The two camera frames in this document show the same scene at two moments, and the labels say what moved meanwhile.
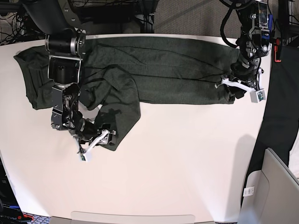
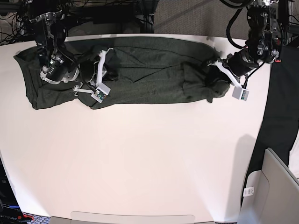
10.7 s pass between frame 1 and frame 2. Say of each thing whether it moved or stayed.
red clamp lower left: stayed
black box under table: stayed
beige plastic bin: stayed
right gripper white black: moved
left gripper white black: moved
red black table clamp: stayed
